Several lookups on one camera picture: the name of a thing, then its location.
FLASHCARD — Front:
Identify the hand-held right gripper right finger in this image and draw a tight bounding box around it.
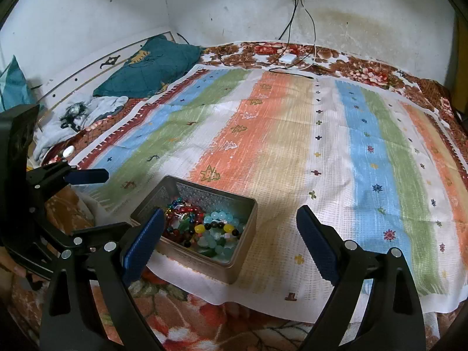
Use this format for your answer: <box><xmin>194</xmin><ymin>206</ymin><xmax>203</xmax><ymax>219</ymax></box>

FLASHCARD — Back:
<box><xmin>296</xmin><ymin>206</ymin><xmax>428</xmax><ymax>351</ymax></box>

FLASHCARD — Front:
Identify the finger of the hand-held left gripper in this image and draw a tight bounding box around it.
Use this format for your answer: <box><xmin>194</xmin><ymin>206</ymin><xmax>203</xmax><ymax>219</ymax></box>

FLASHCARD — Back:
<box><xmin>25</xmin><ymin>163</ymin><xmax>109</xmax><ymax>197</ymax></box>
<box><xmin>69</xmin><ymin>222</ymin><xmax>131</xmax><ymax>255</ymax></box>

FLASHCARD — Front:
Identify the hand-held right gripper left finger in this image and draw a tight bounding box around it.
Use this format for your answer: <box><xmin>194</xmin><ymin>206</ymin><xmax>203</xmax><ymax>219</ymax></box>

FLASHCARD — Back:
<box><xmin>38</xmin><ymin>207</ymin><xmax>166</xmax><ymax>351</ymax></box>

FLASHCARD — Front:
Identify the multicoloured bead bracelet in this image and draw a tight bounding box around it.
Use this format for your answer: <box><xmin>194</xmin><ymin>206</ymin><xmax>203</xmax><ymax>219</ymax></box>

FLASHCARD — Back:
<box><xmin>166</xmin><ymin>197</ymin><xmax>189</xmax><ymax>218</ymax></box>

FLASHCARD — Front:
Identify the black and yellow bead bracelet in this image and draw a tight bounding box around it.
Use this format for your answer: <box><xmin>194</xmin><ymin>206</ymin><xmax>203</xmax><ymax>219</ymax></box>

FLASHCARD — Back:
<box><xmin>185</xmin><ymin>219</ymin><xmax>245</xmax><ymax>248</ymax></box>

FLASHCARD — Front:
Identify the red bead bracelet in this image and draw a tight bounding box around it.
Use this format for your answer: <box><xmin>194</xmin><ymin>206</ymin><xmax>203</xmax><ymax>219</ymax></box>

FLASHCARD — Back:
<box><xmin>162</xmin><ymin>205</ymin><xmax>206</xmax><ymax>244</ymax></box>

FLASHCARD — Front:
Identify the light blue bead bracelet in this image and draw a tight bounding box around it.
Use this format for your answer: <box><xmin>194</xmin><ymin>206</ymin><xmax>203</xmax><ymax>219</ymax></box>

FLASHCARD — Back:
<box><xmin>199</xmin><ymin>210</ymin><xmax>251</xmax><ymax>263</ymax></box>

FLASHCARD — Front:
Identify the metal tin box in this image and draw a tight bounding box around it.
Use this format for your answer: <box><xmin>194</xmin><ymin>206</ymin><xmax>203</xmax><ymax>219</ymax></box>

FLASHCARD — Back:
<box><xmin>130</xmin><ymin>175</ymin><xmax>259</xmax><ymax>285</ymax></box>

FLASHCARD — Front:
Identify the pale grey clothing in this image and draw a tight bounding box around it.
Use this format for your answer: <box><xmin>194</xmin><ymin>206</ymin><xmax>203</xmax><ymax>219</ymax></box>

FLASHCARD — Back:
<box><xmin>33</xmin><ymin>93</ymin><xmax>130</xmax><ymax>162</ymax></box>

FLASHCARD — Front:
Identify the teal pillow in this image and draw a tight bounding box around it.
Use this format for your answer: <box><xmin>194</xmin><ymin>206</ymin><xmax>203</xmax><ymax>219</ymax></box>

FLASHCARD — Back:
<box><xmin>92</xmin><ymin>37</ymin><xmax>204</xmax><ymax>99</ymax></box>
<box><xmin>0</xmin><ymin>55</ymin><xmax>34</xmax><ymax>112</ymax></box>

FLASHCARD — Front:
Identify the white bed headboard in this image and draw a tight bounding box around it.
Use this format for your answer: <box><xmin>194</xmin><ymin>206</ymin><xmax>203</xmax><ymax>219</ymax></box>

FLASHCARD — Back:
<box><xmin>32</xmin><ymin>30</ymin><xmax>175</xmax><ymax>115</ymax></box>

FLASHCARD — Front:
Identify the striped woven blanket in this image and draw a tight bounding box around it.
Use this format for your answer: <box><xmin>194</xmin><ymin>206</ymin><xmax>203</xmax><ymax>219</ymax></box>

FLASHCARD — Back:
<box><xmin>68</xmin><ymin>64</ymin><xmax>468</xmax><ymax>316</ymax></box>

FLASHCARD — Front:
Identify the dark brown panel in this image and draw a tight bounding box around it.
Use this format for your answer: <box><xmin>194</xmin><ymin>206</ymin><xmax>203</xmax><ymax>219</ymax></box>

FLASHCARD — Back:
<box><xmin>444</xmin><ymin>7</ymin><xmax>468</xmax><ymax>125</ymax></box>

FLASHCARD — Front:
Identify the thin black cable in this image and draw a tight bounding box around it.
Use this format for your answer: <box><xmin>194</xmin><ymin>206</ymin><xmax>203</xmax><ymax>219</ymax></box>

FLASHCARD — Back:
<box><xmin>175</xmin><ymin>32</ymin><xmax>204</xmax><ymax>49</ymax></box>

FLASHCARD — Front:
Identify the black flat cable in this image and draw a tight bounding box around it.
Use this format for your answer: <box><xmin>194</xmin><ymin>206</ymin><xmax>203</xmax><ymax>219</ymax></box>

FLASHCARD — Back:
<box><xmin>269</xmin><ymin>66</ymin><xmax>315</xmax><ymax>80</ymax></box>

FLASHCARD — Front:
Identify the white charger cable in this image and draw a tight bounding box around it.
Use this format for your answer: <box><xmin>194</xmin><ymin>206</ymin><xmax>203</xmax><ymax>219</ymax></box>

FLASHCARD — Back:
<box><xmin>294</xmin><ymin>44</ymin><xmax>318</xmax><ymax>72</ymax></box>

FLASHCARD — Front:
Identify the black power cable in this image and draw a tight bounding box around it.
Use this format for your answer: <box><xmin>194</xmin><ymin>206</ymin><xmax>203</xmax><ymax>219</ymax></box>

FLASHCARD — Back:
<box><xmin>278</xmin><ymin>0</ymin><xmax>304</xmax><ymax>42</ymax></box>
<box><xmin>302</xmin><ymin>0</ymin><xmax>317</xmax><ymax>50</ymax></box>

